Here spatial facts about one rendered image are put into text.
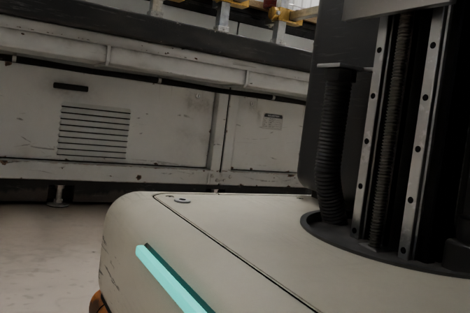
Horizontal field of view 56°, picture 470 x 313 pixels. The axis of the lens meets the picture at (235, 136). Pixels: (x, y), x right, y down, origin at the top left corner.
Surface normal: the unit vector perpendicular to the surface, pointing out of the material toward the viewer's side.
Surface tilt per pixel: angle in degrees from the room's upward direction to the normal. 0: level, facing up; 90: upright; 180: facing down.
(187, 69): 90
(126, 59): 90
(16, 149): 90
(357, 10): 90
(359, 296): 0
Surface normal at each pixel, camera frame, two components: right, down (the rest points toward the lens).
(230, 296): -0.46, -0.82
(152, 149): 0.48, 0.12
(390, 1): -0.87, -0.08
